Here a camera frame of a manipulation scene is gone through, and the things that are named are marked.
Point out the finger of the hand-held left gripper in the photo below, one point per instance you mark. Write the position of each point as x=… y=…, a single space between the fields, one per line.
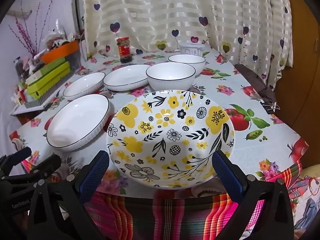
x=22 y=153
x=47 y=163

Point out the pale green box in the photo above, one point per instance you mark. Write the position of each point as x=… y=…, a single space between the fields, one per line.
x=53 y=62

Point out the yellow floral bowl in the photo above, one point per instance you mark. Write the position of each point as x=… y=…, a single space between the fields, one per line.
x=172 y=135

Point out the printed cushion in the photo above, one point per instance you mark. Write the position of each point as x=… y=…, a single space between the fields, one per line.
x=307 y=192

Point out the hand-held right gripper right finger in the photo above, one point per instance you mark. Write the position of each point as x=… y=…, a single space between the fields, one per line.
x=227 y=177

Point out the orange box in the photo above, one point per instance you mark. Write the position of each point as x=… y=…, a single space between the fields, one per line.
x=62 y=51

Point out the brown cloth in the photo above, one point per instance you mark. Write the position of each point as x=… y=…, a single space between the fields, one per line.
x=257 y=85

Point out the wooden cabinet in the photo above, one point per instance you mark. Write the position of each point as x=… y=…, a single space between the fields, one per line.
x=302 y=55

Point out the white plastic tub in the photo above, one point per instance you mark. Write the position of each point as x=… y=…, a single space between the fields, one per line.
x=191 y=49

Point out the purple dried branches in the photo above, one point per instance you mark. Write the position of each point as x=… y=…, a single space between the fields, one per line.
x=27 y=35

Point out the heart print curtain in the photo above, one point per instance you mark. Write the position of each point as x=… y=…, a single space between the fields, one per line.
x=175 y=12

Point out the vegetable print tablecloth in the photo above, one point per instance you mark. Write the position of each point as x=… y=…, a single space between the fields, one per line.
x=262 y=142

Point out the dark small bottle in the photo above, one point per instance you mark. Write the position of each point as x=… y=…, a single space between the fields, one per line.
x=19 y=68

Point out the white ribbed bowl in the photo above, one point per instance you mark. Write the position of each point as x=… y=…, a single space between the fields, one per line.
x=170 y=77
x=187 y=61

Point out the white black-rimmed plate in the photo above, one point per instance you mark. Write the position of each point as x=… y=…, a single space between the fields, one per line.
x=83 y=85
x=126 y=76
x=77 y=122

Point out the crumpled plastic bags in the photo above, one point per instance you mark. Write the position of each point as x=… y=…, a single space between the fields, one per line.
x=56 y=36

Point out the bright green box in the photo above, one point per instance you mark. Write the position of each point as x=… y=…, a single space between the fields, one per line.
x=52 y=73
x=50 y=85

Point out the red-label sauce jar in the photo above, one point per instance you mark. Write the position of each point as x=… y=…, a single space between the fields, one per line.
x=124 y=50

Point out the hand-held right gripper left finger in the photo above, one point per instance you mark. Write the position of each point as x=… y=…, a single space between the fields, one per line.
x=93 y=177

